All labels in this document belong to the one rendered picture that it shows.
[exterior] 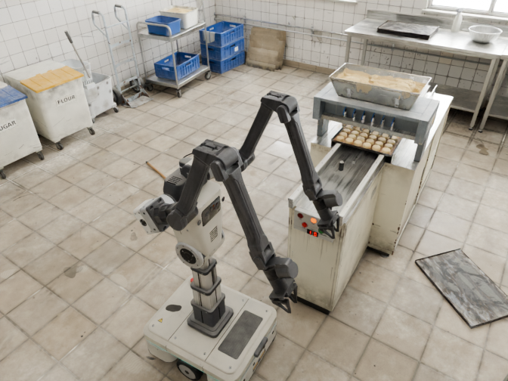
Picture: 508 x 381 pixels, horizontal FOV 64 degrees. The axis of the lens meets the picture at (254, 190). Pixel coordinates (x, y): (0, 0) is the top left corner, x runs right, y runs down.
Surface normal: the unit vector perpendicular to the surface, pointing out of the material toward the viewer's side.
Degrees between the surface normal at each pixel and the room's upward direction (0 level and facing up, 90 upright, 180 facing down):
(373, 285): 0
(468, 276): 0
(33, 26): 90
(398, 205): 90
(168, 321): 0
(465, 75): 90
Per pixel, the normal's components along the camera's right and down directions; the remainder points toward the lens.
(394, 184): -0.52, 0.52
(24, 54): 0.83, 0.33
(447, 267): -0.02, -0.80
